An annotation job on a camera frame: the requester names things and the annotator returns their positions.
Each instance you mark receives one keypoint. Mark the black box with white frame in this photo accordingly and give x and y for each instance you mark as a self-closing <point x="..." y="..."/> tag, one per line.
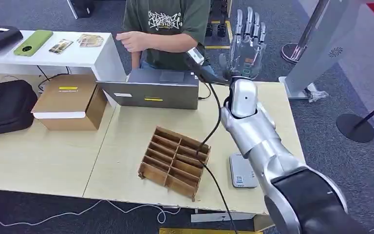
<point x="82" y="7"/>

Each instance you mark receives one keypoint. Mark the single printed card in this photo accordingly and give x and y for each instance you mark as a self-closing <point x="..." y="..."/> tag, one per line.
<point x="61" y="46"/>

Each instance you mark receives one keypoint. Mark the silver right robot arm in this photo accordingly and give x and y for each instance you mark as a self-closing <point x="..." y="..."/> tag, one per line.
<point x="258" y="132"/>

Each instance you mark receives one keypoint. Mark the white side table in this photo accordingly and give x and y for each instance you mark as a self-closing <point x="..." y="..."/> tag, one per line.
<point x="77" y="58"/>

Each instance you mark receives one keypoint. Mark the clear plastic wrap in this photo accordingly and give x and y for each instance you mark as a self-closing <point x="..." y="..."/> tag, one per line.
<point x="317" y="94"/>

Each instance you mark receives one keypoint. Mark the black hard case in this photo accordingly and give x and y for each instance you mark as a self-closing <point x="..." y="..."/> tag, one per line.
<point x="0" y="36"/>

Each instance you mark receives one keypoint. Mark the person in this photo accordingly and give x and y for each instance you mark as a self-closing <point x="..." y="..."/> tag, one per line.
<point x="171" y="35"/>

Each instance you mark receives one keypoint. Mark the brown cardboard box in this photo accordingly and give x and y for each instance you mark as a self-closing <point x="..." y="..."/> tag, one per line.
<point x="67" y="97"/>

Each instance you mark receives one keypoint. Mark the grey flat card reader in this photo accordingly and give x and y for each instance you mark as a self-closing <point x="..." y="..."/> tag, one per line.
<point x="242" y="171"/>

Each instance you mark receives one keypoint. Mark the white kiosk stand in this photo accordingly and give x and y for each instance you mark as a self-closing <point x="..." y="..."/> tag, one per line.
<point x="329" y="45"/>

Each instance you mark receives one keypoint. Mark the black stanchion with round base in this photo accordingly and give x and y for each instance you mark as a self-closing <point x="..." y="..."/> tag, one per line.
<point x="354" y="127"/>

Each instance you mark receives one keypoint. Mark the green phone case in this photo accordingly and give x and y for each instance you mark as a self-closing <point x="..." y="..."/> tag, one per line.
<point x="33" y="42"/>

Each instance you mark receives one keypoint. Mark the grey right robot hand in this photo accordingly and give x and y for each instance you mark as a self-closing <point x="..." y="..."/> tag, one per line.
<point x="248" y="48"/>

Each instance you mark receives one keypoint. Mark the stack of printed cards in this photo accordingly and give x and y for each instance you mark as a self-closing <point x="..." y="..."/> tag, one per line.
<point x="91" y="40"/>

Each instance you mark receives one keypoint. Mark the person's hand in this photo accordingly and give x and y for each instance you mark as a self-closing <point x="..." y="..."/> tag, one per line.
<point x="132" y="41"/>

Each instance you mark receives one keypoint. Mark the black soft bag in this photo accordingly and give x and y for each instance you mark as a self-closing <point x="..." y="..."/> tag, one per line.
<point x="6" y="106"/>

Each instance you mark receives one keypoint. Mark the wooden compartment card box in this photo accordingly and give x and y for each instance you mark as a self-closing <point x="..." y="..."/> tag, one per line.
<point x="174" y="161"/>

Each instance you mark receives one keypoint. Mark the black legs of standing robot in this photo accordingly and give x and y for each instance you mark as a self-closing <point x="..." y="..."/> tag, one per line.
<point x="217" y="16"/>

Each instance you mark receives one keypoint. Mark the grey laptop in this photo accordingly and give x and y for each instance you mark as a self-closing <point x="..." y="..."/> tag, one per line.
<point x="154" y="93"/>

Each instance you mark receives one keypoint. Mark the chrome stanchion post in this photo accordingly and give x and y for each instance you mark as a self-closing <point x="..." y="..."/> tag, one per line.
<point x="306" y="32"/>

